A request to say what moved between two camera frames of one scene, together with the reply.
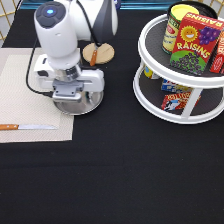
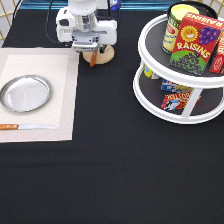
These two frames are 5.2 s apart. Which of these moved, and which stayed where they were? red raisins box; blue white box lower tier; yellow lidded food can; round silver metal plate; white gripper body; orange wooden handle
Moved: white gripper body; round silver metal plate
Stayed: orange wooden handle; red raisins box; blue white box lower tier; yellow lidded food can
